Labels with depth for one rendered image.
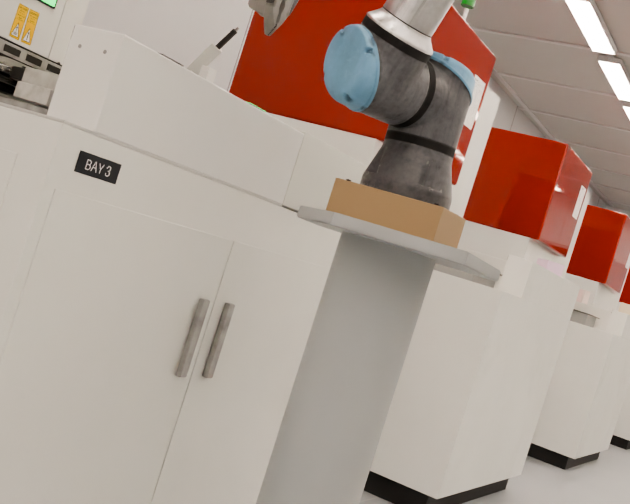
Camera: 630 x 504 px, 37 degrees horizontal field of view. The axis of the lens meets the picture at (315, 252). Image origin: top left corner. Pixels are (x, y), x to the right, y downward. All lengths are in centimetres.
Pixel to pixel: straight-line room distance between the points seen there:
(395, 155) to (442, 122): 9
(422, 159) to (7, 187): 62
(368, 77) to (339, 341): 40
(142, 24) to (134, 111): 324
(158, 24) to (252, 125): 309
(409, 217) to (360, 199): 8
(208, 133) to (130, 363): 39
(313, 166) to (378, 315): 48
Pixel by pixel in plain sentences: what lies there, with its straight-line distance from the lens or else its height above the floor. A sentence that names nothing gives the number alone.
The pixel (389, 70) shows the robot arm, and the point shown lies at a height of 104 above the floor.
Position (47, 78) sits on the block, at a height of 90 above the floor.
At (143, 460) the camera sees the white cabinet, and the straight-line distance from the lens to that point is 167.
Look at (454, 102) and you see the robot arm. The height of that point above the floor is 104.
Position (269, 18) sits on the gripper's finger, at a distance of 170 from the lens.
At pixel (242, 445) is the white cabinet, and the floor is 34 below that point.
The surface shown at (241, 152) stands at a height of 88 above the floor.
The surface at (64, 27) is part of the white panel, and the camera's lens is 215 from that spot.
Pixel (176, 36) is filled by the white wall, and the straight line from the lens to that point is 482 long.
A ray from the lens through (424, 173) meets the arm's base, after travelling 148.
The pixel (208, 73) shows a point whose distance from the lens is 197.
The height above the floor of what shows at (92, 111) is 85.
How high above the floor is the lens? 75
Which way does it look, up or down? level
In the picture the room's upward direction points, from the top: 18 degrees clockwise
